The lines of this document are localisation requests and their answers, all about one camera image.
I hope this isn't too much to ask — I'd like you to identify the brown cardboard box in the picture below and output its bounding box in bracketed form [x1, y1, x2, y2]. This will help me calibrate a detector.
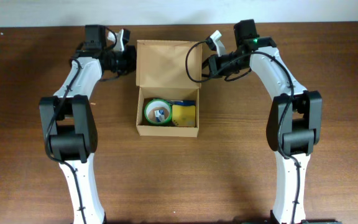
[136, 40, 203, 138]

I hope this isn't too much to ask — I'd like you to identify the green tape roll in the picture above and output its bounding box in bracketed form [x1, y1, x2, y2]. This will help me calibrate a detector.
[144, 99, 172, 126]

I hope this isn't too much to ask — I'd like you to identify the blue white marker pen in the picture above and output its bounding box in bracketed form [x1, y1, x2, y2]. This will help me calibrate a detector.
[167, 100, 196, 106]

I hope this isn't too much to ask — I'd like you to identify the blue white staples box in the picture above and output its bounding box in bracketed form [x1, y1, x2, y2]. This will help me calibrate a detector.
[154, 109, 165, 123]

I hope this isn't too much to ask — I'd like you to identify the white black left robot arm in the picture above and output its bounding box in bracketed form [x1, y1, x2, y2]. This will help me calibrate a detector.
[39, 45, 136, 223]

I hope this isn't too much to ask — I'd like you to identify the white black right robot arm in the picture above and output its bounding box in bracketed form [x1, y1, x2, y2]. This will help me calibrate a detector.
[203, 34, 323, 223]

